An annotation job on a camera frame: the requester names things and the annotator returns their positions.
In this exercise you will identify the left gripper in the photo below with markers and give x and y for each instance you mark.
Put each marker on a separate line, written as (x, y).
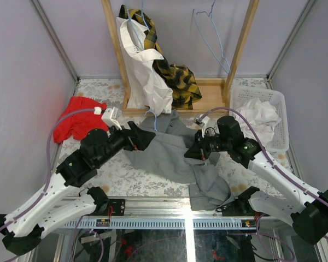
(131, 137)

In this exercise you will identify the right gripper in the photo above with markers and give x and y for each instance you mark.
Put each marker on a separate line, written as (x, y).
(199, 150)

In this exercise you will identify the white plastic basket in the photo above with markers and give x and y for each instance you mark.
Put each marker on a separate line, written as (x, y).
(239, 95)

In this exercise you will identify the white shirt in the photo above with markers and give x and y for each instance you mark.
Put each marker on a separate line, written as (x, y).
(148, 89)
(262, 117)

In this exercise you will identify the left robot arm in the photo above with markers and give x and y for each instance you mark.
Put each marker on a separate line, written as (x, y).
(24, 228)

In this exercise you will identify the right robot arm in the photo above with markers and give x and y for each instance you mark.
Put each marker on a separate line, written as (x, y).
(303, 207)

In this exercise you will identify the yellow plaid shirt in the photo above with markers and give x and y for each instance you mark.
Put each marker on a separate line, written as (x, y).
(177, 77)

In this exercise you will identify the blue hanger middle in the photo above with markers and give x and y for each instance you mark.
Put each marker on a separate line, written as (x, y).
(147, 22)

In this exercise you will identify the wooden clothes rack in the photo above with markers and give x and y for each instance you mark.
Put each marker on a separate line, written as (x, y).
(216, 91)

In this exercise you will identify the red cloth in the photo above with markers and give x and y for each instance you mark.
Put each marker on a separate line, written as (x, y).
(81, 123)

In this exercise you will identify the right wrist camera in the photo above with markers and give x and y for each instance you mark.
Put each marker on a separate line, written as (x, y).
(204, 124)

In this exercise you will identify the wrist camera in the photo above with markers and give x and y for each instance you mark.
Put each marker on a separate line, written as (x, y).
(204, 124)
(108, 116)

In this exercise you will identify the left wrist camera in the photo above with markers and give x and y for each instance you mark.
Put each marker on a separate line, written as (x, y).
(108, 116)

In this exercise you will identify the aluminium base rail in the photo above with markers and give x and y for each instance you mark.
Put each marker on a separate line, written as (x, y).
(146, 213)

